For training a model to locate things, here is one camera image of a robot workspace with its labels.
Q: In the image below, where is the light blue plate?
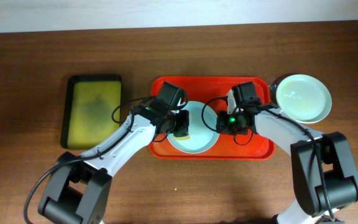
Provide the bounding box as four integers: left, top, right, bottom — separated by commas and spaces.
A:
168, 101, 219, 154

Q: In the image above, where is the pale green plate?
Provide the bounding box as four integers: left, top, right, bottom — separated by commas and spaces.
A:
275, 74, 333, 124

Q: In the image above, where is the yellow green scrub sponge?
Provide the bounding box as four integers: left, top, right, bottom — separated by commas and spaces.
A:
173, 132, 190, 141

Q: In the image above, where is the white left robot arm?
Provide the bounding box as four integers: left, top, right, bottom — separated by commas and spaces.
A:
38, 103, 189, 224

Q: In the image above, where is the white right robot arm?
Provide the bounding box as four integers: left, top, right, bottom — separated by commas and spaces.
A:
216, 103, 358, 224

